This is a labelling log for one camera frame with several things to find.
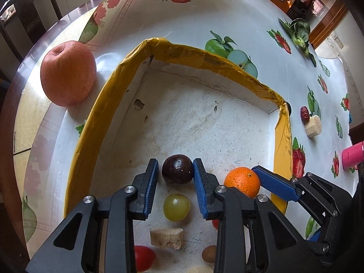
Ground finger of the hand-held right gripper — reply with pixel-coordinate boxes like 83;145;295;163
252;165;353;219
308;231;334;254

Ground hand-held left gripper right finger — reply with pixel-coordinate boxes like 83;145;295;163
193;158;317;273

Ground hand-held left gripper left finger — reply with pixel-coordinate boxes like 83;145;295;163
25;159;159;273

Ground dark purple plum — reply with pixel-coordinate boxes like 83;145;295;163
162;154;195;185

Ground green grape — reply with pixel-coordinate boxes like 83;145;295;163
163;193;191;222

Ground orange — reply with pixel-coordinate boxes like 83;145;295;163
223;167;261;199

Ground peeled banana slice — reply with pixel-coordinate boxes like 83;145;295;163
150;227;184;251
305;115;322;138
188;265;214;273

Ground brown longan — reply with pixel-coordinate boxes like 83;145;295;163
202;245;218;263

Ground white foam box yellow tape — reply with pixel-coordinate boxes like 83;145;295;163
63;37;293;273

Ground pink cup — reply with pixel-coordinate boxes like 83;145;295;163
342;141;364;170

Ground red apple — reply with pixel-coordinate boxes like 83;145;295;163
40;40;96;107

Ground green leafy vegetable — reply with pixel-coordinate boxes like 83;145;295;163
278;18;317;68

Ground printed plastic tablecloth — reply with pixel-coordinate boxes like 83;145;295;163
13;0;359;273

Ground dark wooden furniture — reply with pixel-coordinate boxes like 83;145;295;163
286;0;314;18

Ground dark wooden chair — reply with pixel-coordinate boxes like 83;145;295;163
0;0;63;63

